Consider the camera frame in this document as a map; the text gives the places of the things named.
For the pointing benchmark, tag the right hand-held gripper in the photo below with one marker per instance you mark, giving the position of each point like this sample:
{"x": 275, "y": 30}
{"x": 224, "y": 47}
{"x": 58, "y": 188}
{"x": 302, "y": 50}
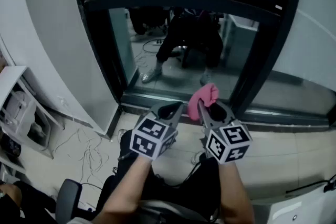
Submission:
{"x": 225, "y": 144}

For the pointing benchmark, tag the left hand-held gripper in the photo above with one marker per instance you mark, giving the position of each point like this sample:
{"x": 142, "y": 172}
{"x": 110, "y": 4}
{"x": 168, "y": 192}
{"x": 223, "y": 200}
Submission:
{"x": 147, "y": 139}

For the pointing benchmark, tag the pink cloth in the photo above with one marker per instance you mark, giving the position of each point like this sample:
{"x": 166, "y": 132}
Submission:
{"x": 207, "y": 91}

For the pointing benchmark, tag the clear glass window pane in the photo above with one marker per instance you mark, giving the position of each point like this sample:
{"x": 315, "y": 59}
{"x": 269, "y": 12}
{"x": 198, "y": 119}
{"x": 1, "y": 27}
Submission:
{"x": 147, "y": 60}

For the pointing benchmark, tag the person's left forearm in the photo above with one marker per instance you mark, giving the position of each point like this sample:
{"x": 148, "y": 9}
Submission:
{"x": 123, "y": 191}

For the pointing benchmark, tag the person's right forearm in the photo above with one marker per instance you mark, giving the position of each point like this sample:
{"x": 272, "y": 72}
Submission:
{"x": 233, "y": 191}

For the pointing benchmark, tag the person's black shorts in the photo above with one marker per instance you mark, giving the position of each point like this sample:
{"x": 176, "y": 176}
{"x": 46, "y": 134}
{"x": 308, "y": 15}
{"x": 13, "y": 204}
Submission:
{"x": 204, "y": 173}

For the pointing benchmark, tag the tall frosted glass panel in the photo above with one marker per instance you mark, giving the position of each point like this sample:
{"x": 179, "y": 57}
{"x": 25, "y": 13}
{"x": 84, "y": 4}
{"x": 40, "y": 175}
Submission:
{"x": 302, "y": 47}

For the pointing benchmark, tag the black framed glass door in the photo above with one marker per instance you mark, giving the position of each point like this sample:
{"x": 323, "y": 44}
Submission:
{"x": 183, "y": 0}

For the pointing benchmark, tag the white sticker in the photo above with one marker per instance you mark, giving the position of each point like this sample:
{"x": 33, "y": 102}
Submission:
{"x": 278, "y": 7}

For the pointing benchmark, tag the black office chair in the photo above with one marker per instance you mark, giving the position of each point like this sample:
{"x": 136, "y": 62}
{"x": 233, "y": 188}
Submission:
{"x": 68, "y": 194}

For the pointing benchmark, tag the white desk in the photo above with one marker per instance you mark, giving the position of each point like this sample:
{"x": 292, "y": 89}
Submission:
{"x": 309, "y": 207}

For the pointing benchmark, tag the grey plastic bin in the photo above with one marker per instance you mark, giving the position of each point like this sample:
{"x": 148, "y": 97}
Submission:
{"x": 39, "y": 136}

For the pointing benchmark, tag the white round appliance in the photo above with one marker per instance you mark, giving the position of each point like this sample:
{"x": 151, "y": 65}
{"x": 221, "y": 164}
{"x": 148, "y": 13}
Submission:
{"x": 18, "y": 107}

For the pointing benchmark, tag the white shelf unit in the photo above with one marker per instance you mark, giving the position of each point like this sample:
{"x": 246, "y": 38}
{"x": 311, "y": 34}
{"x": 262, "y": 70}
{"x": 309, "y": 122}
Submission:
{"x": 15, "y": 70}

